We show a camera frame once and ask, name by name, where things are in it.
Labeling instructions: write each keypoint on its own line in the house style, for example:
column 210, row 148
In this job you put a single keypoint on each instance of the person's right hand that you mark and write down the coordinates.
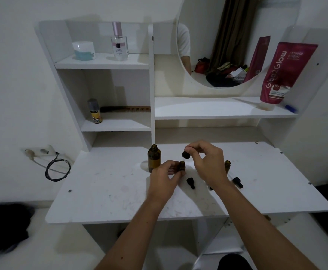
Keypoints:
column 211, row 165

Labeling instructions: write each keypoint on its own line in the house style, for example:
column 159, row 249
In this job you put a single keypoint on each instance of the person's left hand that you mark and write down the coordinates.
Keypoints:
column 161, row 182

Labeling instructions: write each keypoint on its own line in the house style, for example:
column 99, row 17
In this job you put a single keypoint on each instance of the small amber glass bottle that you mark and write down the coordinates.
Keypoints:
column 182, row 166
column 227, row 166

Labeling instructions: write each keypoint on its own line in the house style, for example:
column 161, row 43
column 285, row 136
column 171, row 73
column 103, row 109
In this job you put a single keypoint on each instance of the large amber glass bottle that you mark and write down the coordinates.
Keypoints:
column 154, row 158

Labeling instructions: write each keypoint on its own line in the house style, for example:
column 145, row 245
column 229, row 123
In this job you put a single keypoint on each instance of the black dropper with glass pipette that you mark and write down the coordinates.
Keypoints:
column 186, row 155

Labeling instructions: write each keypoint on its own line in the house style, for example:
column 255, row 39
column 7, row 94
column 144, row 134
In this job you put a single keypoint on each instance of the person's right forearm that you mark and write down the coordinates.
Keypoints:
column 262, row 230

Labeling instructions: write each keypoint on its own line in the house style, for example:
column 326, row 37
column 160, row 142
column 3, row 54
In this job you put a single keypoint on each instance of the person's left forearm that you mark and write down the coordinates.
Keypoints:
column 130, row 236

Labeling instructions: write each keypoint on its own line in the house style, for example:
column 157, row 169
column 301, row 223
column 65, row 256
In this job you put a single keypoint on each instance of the small yellow label bottle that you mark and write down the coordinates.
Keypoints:
column 96, row 116

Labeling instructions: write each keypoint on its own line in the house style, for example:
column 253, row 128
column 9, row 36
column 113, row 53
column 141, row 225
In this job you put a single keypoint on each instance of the person's right leg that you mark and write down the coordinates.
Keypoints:
column 233, row 262

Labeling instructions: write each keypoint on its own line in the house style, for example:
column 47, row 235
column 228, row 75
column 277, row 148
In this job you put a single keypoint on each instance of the clear perfume bottle pink cap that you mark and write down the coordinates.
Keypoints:
column 119, row 49

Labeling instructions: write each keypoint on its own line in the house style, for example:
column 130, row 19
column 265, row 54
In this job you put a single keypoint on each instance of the white vanity desk with shelves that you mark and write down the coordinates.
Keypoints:
column 116, row 125

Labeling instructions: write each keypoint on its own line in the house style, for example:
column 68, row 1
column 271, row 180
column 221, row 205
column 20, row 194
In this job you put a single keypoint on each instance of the brown comb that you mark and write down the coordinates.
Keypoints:
column 124, row 109

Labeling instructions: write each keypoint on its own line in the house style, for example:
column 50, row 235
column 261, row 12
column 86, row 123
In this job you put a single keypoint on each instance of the blue pen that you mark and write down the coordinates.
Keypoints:
column 290, row 109

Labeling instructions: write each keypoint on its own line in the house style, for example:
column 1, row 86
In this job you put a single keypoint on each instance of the red cosmetic tube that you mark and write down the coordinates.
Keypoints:
column 285, row 73

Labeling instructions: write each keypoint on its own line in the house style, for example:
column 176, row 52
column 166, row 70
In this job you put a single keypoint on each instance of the round mirror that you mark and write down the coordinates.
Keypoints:
column 203, row 28

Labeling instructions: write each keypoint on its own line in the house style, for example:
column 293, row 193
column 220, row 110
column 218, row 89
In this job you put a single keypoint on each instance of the white and blue cream jar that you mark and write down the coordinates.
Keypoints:
column 83, row 50

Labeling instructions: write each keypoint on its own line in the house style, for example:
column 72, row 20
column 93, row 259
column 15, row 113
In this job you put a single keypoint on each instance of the black cloth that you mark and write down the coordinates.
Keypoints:
column 3, row 227

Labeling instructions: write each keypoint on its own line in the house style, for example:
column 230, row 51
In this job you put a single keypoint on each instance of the white wall socket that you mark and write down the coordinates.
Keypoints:
column 44, row 151

